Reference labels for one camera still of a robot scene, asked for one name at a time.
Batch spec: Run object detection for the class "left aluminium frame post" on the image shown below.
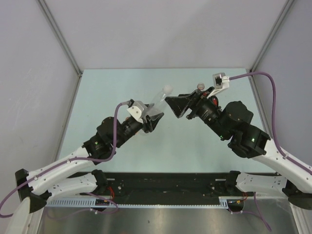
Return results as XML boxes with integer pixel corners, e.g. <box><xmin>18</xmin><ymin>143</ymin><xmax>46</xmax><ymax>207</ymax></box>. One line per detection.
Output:
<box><xmin>36</xmin><ymin>0</ymin><xmax>82</xmax><ymax>78</ymax></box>

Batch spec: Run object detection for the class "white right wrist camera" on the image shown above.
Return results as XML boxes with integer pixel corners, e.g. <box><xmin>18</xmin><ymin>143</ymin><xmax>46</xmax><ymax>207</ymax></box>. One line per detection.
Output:
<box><xmin>208</xmin><ymin>73</ymin><xmax>230</xmax><ymax>97</ymax></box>

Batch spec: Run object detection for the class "white slotted cable duct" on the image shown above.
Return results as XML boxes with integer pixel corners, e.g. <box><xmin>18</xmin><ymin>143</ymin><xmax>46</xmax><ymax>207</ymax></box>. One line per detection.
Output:
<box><xmin>46</xmin><ymin>196</ymin><xmax>244</xmax><ymax>213</ymax></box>

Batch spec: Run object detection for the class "red label clear bottle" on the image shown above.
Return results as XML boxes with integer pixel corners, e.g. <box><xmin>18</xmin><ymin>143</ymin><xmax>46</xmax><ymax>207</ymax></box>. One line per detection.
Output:
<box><xmin>197</xmin><ymin>83</ymin><xmax>205</xmax><ymax>90</ymax></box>

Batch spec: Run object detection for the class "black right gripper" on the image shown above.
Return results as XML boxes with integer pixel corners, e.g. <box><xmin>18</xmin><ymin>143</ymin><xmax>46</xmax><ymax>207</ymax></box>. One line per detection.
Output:
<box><xmin>165</xmin><ymin>86</ymin><xmax>229</xmax><ymax>139</ymax></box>

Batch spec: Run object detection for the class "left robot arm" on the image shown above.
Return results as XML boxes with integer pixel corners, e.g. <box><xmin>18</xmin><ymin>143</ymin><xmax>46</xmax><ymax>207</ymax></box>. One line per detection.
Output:
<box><xmin>15</xmin><ymin>100</ymin><xmax>164</xmax><ymax>213</ymax></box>

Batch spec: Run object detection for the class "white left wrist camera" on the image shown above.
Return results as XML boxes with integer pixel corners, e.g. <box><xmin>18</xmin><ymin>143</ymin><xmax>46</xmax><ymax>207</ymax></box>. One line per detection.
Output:
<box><xmin>127</xmin><ymin>99</ymin><xmax>148</xmax><ymax>124</ymax></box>

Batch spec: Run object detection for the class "right aluminium frame post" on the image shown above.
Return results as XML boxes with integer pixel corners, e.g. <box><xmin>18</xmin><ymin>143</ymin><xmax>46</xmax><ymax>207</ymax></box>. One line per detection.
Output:
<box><xmin>250</xmin><ymin>0</ymin><xmax>295</xmax><ymax>74</ymax></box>

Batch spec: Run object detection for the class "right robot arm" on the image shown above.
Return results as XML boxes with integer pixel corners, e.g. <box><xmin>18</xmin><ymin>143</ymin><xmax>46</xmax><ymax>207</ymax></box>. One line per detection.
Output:
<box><xmin>165</xmin><ymin>89</ymin><xmax>312</xmax><ymax>210</ymax></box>

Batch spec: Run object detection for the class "aluminium frame post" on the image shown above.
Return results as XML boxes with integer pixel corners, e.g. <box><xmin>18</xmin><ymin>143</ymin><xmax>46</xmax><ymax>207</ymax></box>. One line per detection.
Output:
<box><xmin>250</xmin><ymin>0</ymin><xmax>295</xmax><ymax>74</ymax></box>
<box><xmin>36</xmin><ymin>0</ymin><xmax>82</xmax><ymax>78</ymax></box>

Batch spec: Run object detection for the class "clear water bottle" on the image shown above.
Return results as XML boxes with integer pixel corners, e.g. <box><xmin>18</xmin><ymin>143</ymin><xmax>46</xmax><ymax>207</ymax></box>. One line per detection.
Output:
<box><xmin>148</xmin><ymin>90</ymin><xmax>171</xmax><ymax>115</ymax></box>

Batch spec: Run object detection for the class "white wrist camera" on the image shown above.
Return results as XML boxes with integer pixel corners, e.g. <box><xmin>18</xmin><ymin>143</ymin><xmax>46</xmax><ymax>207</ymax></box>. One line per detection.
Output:
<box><xmin>127</xmin><ymin>99</ymin><xmax>148</xmax><ymax>124</ymax></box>
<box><xmin>208</xmin><ymin>73</ymin><xmax>230</xmax><ymax>97</ymax></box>

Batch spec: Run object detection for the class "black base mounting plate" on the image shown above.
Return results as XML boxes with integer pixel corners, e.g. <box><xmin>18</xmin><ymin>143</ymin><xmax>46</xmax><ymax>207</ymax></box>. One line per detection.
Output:
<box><xmin>63</xmin><ymin>172</ymin><xmax>278</xmax><ymax>208</ymax></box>

